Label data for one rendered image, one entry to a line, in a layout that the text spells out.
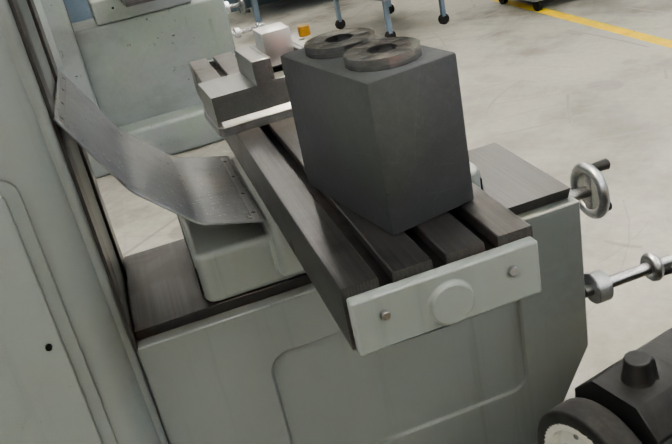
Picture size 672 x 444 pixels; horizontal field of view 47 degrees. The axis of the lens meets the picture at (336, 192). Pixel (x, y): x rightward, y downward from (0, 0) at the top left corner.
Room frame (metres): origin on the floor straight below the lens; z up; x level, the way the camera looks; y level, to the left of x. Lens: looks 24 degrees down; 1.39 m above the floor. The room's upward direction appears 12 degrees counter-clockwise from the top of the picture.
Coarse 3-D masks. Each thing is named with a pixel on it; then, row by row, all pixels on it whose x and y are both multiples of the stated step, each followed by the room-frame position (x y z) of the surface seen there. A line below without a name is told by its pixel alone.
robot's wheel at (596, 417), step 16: (576, 400) 0.87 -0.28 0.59; (544, 416) 0.88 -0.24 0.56; (560, 416) 0.85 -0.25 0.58; (576, 416) 0.83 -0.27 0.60; (592, 416) 0.82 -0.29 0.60; (608, 416) 0.81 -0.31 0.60; (544, 432) 0.88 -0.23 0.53; (560, 432) 0.87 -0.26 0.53; (576, 432) 0.82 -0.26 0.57; (592, 432) 0.80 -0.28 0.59; (608, 432) 0.79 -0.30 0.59; (624, 432) 0.79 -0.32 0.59
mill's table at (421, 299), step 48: (240, 144) 1.24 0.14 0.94; (288, 144) 1.16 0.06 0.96; (288, 192) 0.97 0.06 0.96; (480, 192) 0.85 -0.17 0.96; (288, 240) 0.97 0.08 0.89; (336, 240) 0.81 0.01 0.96; (384, 240) 0.78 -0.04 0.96; (432, 240) 0.76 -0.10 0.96; (480, 240) 0.74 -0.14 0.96; (528, 240) 0.74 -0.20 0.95; (336, 288) 0.71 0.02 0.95; (384, 288) 0.70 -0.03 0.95; (432, 288) 0.70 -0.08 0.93; (480, 288) 0.71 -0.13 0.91; (528, 288) 0.73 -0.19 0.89; (384, 336) 0.69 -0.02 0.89
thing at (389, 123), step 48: (336, 48) 0.91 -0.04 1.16; (384, 48) 0.88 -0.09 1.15; (432, 48) 0.87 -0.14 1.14; (336, 96) 0.85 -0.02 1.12; (384, 96) 0.79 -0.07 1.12; (432, 96) 0.82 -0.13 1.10; (336, 144) 0.88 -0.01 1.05; (384, 144) 0.79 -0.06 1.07; (432, 144) 0.81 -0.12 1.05; (336, 192) 0.90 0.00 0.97; (384, 192) 0.79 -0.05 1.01; (432, 192) 0.81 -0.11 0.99
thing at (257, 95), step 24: (240, 48) 1.41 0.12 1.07; (240, 72) 1.40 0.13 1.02; (264, 72) 1.30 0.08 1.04; (216, 96) 1.28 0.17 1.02; (240, 96) 1.28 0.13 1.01; (264, 96) 1.29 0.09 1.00; (288, 96) 1.31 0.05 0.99; (216, 120) 1.28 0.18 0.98; (240, 120) 1.28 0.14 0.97; (264, 120) 1.28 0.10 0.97
